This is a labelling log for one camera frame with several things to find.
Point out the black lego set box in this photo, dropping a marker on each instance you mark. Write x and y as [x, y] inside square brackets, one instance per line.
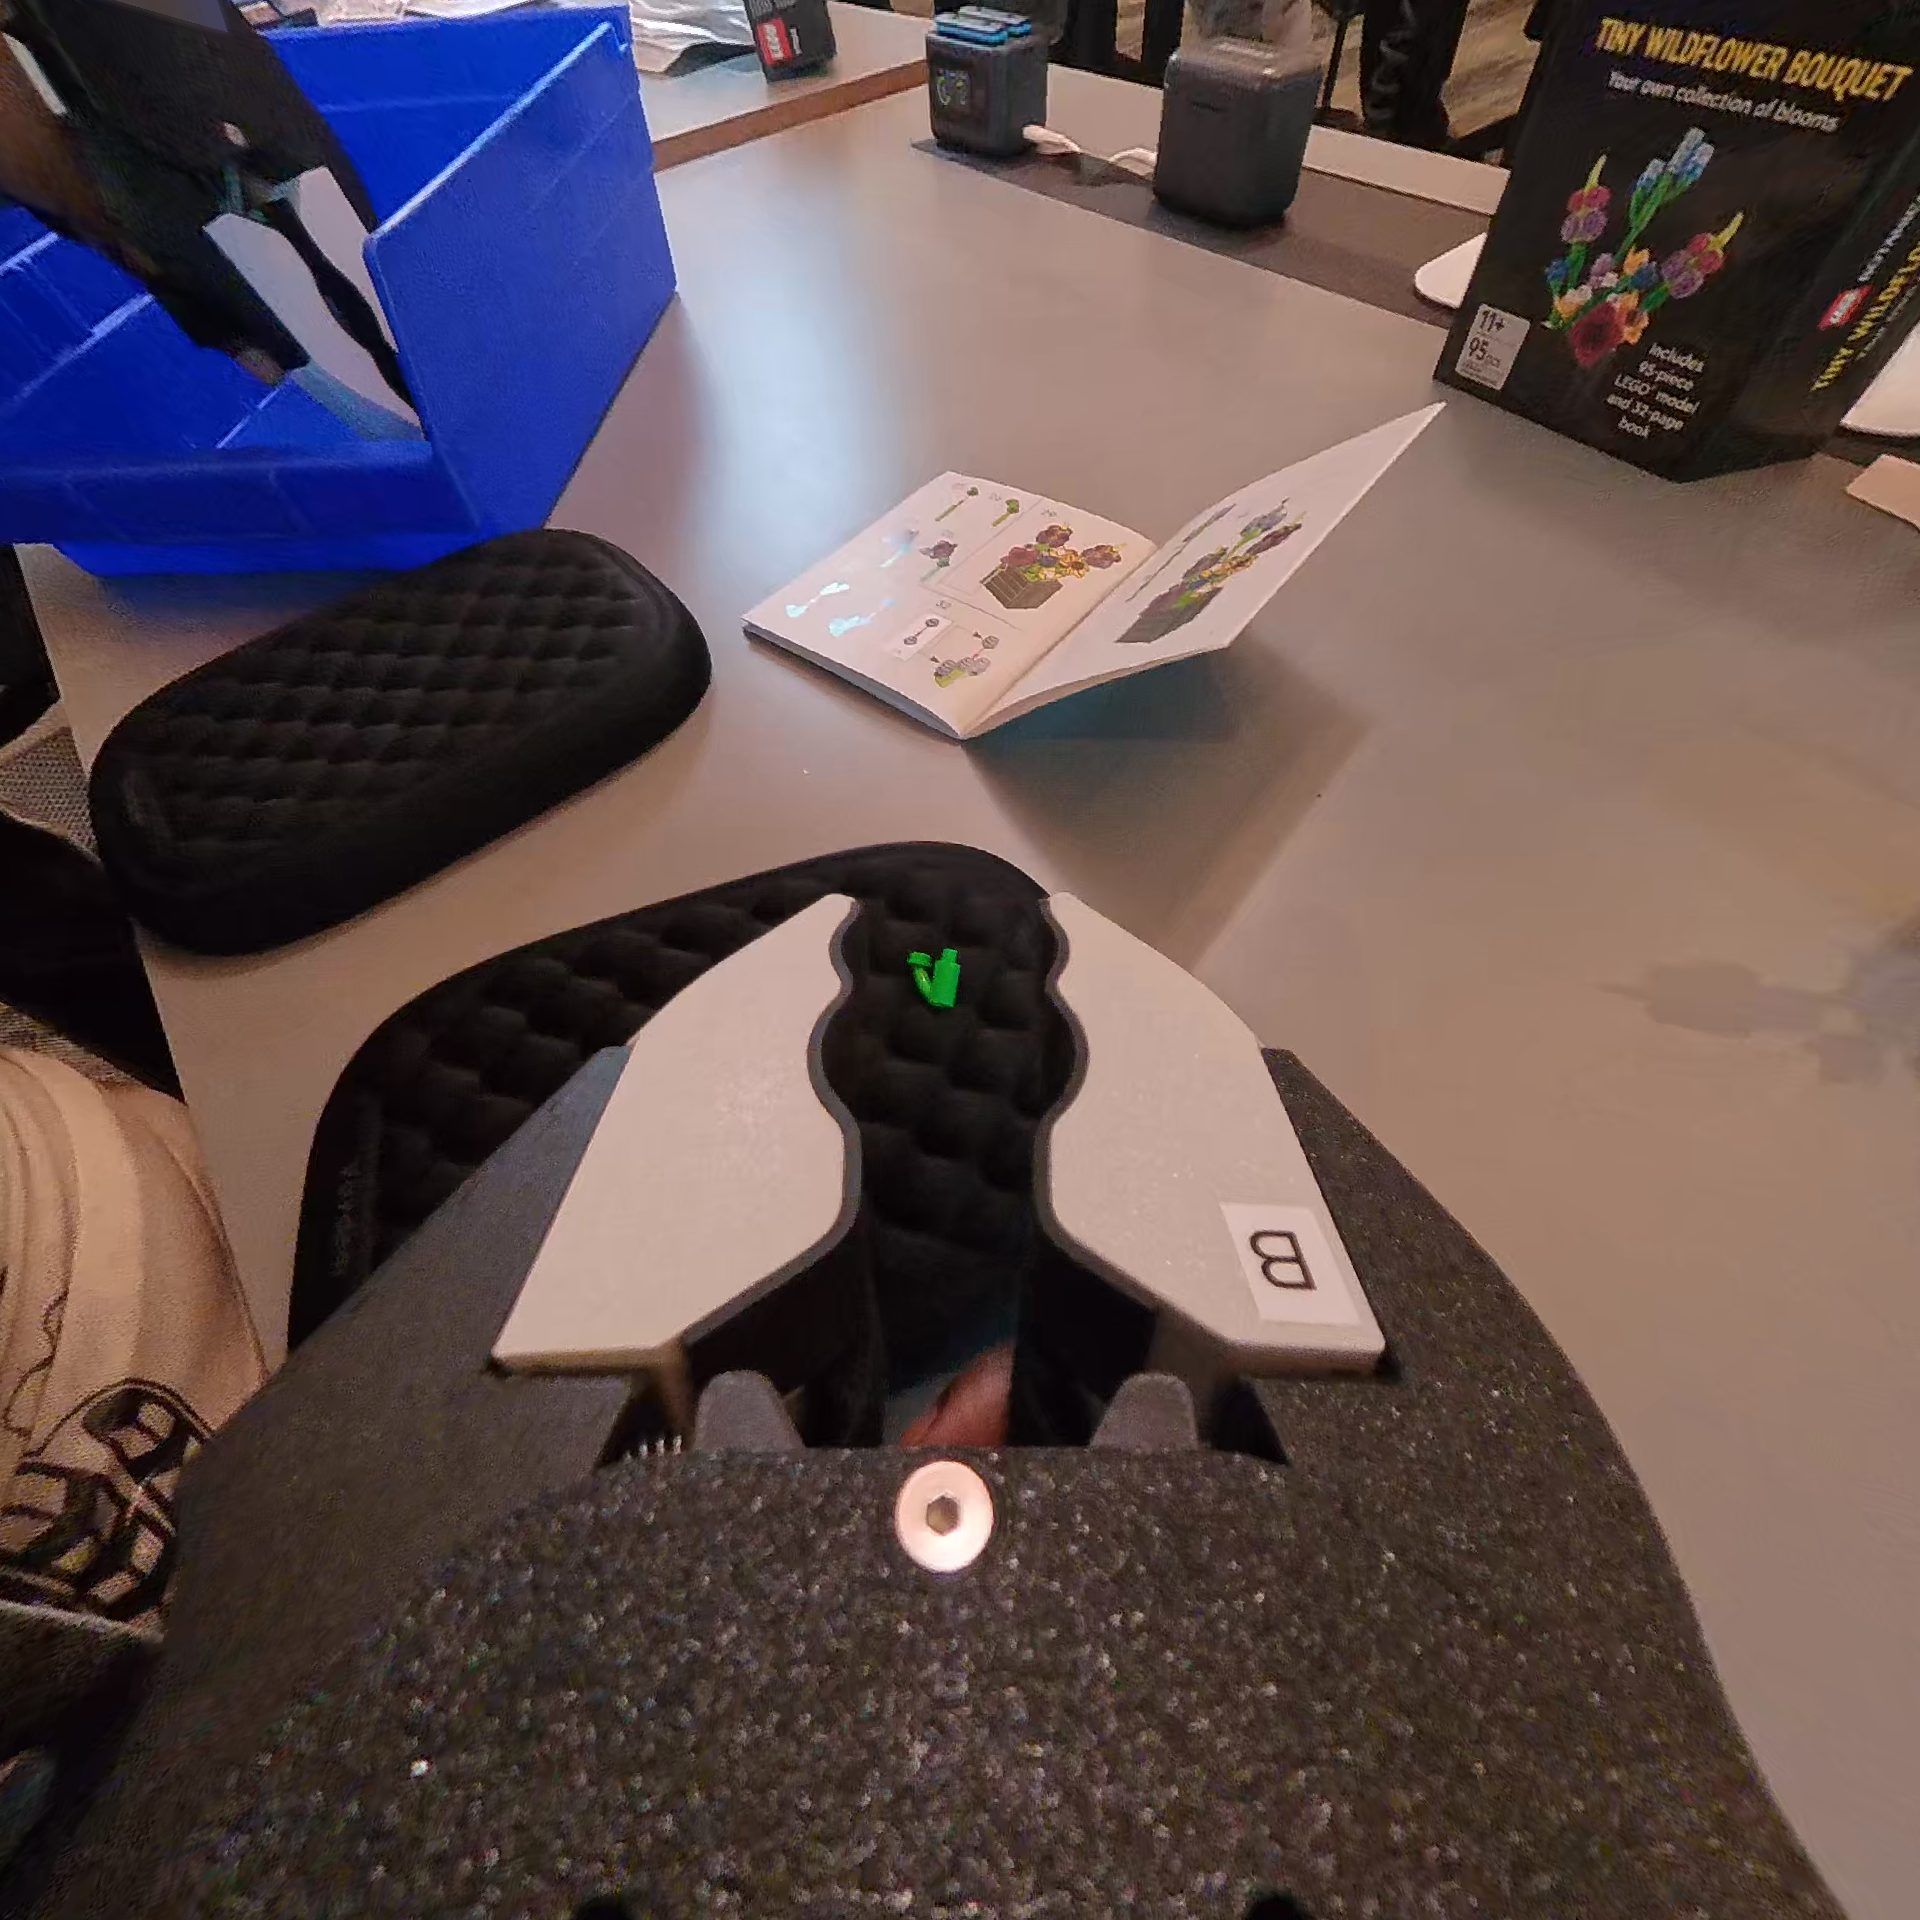
[1681, 225]

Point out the dark cloth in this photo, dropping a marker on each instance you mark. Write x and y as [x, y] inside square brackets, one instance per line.
[60, 944]

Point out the dark grey pants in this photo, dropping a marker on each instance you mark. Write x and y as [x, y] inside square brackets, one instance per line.
[66, 1695]

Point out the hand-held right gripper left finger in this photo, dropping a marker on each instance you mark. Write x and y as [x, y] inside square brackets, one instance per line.
[721, 1140]

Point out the black desk strip mat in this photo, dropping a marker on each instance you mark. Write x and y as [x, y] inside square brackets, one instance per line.
[1348, 248]

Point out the white stand base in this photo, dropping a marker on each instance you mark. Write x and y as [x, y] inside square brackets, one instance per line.
[1455, 278]

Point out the open instruction booklet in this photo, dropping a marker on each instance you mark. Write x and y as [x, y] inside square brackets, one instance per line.
[931, 599]

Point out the green lego stem piece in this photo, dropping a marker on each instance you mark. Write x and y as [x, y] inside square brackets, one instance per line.
[935, 984]

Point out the blue plastic bin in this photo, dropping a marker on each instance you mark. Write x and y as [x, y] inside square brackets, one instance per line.
[510, 300]

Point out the grey mesh chair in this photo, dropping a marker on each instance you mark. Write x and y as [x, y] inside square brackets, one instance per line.
[44, 779]

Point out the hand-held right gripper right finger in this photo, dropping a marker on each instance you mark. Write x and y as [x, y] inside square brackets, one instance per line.
[1185, 1140]

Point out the small black box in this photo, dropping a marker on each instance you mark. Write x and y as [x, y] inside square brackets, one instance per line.
[786, 36]

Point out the grey rounded device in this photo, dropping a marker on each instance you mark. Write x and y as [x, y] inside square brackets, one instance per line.
[1230, 142]

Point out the dark grey device with display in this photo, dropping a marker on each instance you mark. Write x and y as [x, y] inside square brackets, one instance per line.
[983, 90]

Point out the black quilted wrist rest pad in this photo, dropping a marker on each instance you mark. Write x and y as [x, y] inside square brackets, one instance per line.
[494, 1036]
[388, 721]

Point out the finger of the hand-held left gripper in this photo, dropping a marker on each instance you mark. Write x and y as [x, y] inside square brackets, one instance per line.
[300, 300]

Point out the black office chair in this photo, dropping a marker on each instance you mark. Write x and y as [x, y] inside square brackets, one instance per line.
[1410, 59]

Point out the tan paper sheet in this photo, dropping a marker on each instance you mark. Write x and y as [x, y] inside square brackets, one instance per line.
[1886, 491]

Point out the white plastic wrapper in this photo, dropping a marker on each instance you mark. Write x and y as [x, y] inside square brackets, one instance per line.
[682, 33]

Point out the beige printed shirt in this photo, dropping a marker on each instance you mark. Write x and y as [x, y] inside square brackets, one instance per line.
[89, 1200]

